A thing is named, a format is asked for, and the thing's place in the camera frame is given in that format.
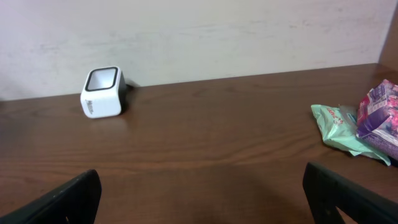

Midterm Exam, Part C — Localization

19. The teal snack packet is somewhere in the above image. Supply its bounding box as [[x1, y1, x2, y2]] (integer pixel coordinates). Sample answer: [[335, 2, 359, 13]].
[[311, 105, 391, 166]]

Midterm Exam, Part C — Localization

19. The white barcode scanner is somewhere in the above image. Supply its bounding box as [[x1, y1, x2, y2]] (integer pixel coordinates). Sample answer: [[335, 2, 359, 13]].
[[80, 66, 127, 119]]

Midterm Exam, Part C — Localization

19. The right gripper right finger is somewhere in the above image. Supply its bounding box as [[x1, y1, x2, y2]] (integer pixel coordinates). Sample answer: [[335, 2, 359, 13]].
[[302, 162, 397, 223]]

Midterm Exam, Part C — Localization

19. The purple snack box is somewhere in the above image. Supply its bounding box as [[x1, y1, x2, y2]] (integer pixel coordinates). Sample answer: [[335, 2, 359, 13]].
[[356, 79, 397, 160]]

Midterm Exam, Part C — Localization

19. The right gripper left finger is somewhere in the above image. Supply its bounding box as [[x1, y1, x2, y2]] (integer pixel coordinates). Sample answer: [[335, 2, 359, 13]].
[[1, 169, 102, 224]]

